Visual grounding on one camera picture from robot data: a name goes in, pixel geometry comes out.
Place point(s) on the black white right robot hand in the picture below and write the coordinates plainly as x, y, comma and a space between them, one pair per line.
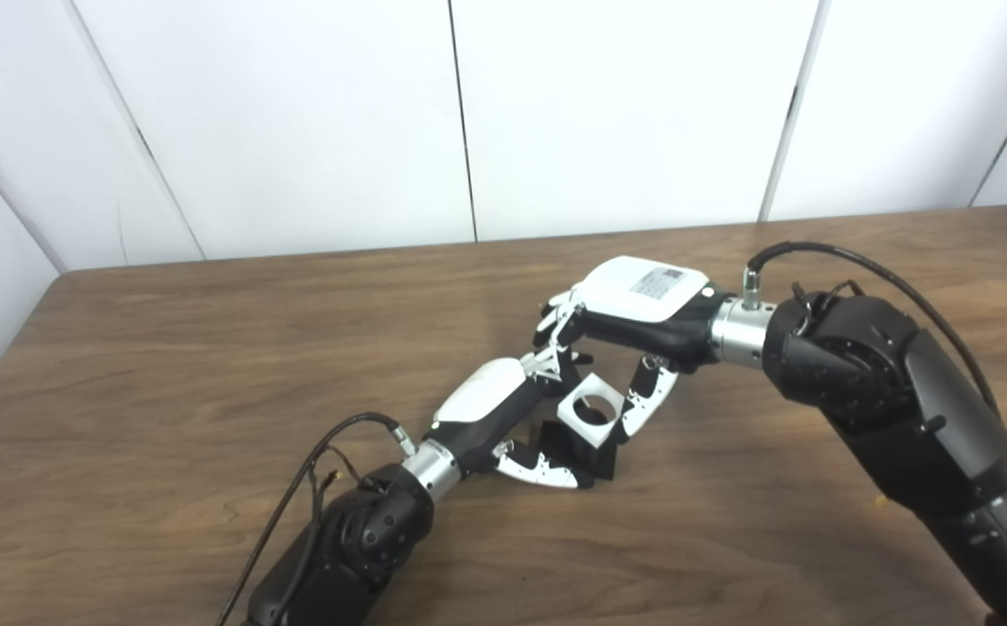
643, 300

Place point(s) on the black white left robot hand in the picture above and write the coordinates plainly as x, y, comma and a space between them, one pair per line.
486, 396

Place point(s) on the white square piece with hole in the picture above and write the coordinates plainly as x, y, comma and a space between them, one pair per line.
577, 426

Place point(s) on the black peg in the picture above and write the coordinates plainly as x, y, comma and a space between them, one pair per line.
599, 461

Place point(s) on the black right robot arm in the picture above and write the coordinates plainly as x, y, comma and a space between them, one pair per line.
903, 391

